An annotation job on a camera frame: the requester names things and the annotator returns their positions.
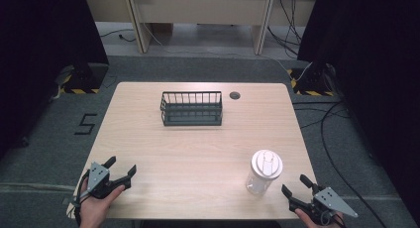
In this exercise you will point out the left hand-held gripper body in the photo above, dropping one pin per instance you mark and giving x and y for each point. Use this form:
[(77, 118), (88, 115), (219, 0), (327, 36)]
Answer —
[(97, 176)]

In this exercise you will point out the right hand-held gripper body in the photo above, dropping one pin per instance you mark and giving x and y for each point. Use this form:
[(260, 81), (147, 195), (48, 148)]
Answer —
[(330, 200)]

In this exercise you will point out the clear cup with white lid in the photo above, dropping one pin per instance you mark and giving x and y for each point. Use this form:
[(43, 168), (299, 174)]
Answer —
[(266, 165)]

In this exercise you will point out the person's right hand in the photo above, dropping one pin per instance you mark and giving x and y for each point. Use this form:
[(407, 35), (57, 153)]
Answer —
[(305, 218)]

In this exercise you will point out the person's left hand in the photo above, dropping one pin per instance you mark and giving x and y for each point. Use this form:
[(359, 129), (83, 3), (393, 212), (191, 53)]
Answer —
[(95, 209)]

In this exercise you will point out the stand base with hazard tape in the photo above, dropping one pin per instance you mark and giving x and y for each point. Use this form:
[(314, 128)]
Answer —
[(82, 77), (313, 84)]

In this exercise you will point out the black curtain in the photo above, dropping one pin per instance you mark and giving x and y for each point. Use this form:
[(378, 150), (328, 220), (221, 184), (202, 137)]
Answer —
[(43, 49), (379, 56)]

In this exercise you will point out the beige wooden desk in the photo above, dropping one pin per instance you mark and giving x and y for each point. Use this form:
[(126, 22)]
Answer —
[(198, 8)]

